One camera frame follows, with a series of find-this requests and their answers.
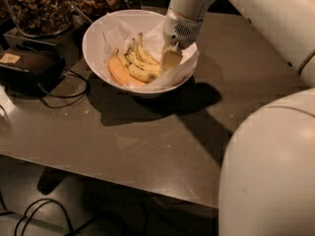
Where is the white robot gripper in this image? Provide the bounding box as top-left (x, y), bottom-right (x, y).
top-left (159, 9), bottom-right (203, 72)

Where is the spotted yellow banana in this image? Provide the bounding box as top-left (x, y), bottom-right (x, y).
top-left (118, 53), bottom-right (159, 84)

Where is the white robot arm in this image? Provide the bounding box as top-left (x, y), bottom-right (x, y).
top-left (163, 0), bottom-right (315, 236)

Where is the yellow banana bunch at back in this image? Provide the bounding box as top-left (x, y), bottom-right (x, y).
top-left (124, 32), bottom-right (159, 72)

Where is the orange-yellow banana at left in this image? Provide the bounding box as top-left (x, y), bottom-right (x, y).
top-left (107, 48), bottom-right (144, 87)

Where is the white paper bowl liner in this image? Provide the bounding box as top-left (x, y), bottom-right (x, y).
top-left (102, 14), bottom-right (199, 94)

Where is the white ceramic bowl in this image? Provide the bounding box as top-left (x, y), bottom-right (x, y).
top-left (83, 10), bottom-right (199, 98)

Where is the glass jar of dried fruit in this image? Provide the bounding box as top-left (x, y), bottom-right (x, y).
top-left (71, 0), bottom-right (122, 21)

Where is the dark metal jar stand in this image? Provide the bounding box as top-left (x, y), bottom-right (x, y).
top-left (4, 6), bottom-right (92, 68)

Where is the glass jar of mixed nuts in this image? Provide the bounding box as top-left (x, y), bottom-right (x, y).
top-left (4, 0), bottom-right (73, 37)

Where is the black box with label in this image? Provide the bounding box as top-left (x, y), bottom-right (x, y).
top-left (0, 48), bottom-right (66, 97)

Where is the black cable on table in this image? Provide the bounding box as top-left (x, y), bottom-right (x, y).
top-left (34, 66), bottom-right (92, 110)

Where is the black cable on floor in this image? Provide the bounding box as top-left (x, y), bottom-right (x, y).
top-left (0, 190), bottom-right (128, 236)

